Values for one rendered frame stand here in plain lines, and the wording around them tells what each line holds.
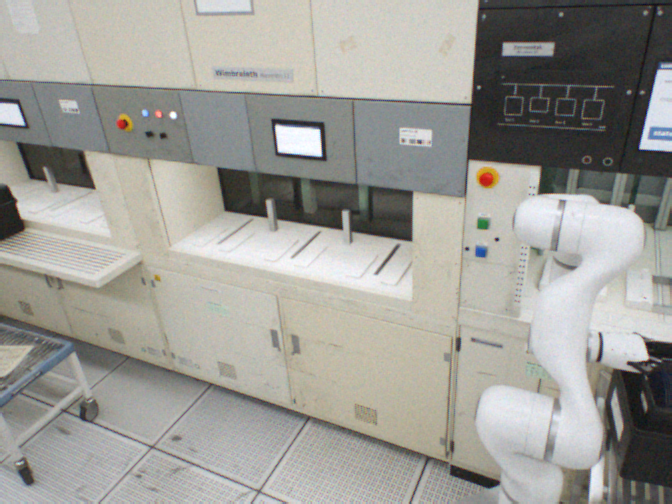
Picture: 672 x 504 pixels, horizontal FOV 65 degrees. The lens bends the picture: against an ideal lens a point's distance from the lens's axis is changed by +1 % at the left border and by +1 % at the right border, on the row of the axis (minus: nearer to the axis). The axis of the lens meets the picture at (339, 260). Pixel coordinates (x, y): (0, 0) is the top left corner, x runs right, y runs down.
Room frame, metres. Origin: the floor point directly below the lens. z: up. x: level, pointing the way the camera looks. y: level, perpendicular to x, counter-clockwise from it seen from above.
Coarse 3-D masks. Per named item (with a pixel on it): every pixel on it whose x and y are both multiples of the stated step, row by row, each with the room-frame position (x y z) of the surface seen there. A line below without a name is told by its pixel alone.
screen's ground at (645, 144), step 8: (664, 72) 1.27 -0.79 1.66; (656, 80) 1.28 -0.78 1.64; (656, 88) 1.28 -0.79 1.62; (656, 96) 1.28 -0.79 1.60; (648, 112) 1.28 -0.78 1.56; (648, 120) 1.28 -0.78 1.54; (648, 128) 1.28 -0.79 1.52; (648, 144) 1.27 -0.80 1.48; (656, 144) 1.26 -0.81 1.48; (664, 144) 1.26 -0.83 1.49
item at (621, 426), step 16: (624, 384) 1.01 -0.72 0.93; (608, 400) 1.08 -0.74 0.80; (624, 400) 0.97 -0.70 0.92; (608, 416) 1.05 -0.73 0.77; (624, 416) 0.94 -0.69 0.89; (624, 432) 0.91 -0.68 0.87; (640, 432) 0.85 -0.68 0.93; (624, 448) 0.88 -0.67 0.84; (640, 448) 0.85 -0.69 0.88; (656, 448) 0.84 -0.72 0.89; (624, 464) 0.86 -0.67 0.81; (640, 464) 0.85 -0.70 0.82; (656, 464) 0.84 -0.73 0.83; (640, 480) 0.84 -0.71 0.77; (656, 480) 0.83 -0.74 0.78
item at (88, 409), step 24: (0, 336) 2.07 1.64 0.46; (24, 336) 2.08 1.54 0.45; (48, 336) 2.04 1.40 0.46; (24, 360) 1.88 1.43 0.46; (48, 360) 1.87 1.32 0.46; (72, 360) 1.96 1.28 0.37; (0, 384) 1.73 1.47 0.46; (24, 384) 1.74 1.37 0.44; (72, 384) 2.00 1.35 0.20; (0, 408) 1.63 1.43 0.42; (96, 408) 1.98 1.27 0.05; (0, 432) 1.61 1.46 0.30; (24, 480) 1.56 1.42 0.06
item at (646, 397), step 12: (636, 372) 1.04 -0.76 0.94; (636, 384) 1.01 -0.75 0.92; (648, 384) 0.95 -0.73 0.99; (636, 396) 0.99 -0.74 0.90; (648, 396) 0.92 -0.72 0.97; (636, 408) 0.97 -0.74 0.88; (648, 408) 0.90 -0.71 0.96; (660, 408) 0.87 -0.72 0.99; (636, 420) 0.95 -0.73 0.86; (648, 420) 0.88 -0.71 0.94; (660, 420) 0.87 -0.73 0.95; (660, 432) 0.87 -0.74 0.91
